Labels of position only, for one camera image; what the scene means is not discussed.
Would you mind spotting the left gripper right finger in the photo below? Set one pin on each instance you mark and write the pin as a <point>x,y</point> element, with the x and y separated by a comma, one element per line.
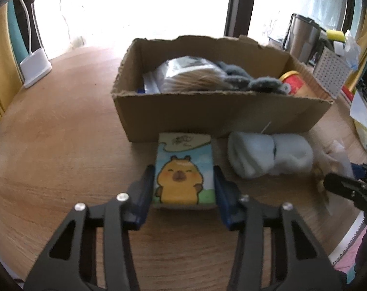
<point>298,261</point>

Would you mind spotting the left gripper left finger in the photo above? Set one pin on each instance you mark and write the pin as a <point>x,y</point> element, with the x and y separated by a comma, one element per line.
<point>68,261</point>

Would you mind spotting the light blue sock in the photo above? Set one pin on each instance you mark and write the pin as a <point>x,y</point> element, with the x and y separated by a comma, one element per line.
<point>254,155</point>

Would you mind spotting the capybara tissue pack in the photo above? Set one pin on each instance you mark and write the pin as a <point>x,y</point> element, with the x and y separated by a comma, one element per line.
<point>184,172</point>

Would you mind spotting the red yellow tin can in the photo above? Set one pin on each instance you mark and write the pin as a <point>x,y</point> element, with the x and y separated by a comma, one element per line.
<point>295,85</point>

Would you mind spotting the dark grey sock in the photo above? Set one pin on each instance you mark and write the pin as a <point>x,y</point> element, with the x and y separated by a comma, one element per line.
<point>240,80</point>

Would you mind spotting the blue pouch pack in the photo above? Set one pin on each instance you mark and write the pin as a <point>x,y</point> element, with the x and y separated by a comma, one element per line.
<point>150,85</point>

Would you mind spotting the cotton swab plastic bag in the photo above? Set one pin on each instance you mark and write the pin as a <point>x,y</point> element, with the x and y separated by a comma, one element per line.
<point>190,74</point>

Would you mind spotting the small clear plastic bag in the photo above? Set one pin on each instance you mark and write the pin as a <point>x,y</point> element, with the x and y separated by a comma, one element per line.
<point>332,158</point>

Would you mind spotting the white paper sheet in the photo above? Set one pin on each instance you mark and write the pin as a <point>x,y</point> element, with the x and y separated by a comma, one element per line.
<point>358,109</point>

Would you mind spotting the red package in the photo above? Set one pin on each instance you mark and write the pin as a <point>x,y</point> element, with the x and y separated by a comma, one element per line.
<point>348,95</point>

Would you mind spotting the white perforated basket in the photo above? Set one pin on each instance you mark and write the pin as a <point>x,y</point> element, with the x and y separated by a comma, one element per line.
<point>331,72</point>

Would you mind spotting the crumpled clear plastic bag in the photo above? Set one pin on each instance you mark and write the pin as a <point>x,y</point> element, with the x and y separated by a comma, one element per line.
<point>352,51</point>

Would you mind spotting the yellow green sponge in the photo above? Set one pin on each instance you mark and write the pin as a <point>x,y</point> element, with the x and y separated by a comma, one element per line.
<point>336,35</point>

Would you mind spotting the steel travel mug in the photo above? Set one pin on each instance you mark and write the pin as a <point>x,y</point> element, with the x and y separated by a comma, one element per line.
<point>301,37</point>

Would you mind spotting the open cardboard box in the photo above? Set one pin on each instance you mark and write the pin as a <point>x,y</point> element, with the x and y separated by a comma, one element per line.
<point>218,113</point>

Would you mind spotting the white desk lamp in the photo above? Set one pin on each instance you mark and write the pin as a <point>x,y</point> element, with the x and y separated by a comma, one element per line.
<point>36,65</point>

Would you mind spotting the yellow teal curtain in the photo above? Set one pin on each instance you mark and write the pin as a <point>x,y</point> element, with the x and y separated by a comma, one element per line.
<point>12,52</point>

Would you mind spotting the black window frame post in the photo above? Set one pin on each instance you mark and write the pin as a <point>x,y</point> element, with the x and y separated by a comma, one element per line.
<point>238,17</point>

